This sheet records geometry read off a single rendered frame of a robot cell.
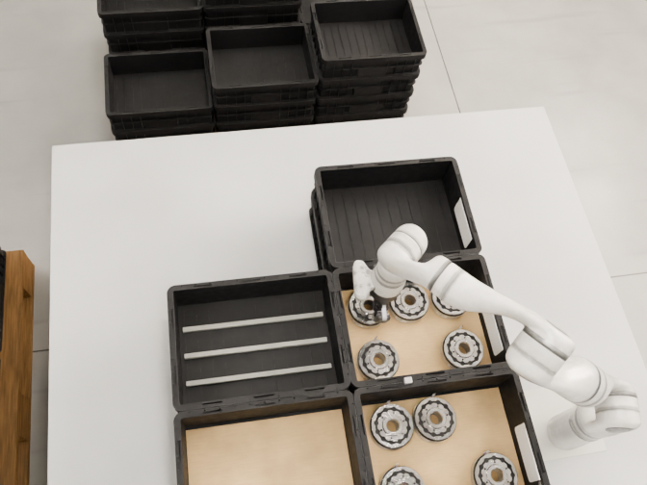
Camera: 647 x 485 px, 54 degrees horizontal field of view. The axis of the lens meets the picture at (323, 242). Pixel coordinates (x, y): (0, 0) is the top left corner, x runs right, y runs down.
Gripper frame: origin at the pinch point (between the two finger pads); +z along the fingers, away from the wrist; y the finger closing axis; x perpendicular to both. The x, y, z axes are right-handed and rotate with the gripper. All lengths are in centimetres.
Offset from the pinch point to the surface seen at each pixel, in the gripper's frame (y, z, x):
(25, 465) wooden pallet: -22, 93, 105
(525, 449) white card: -33.8, 6.0, -33.2
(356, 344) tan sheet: -6.1, 11.7, 3.3
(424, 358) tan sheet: -10.2, 11.7, -13.5
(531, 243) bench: 28, 25, -55
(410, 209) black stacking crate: 32.7, 11.8, -14.8
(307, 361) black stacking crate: -10.3, 11.9, 15.8
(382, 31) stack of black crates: 133, 46, -22
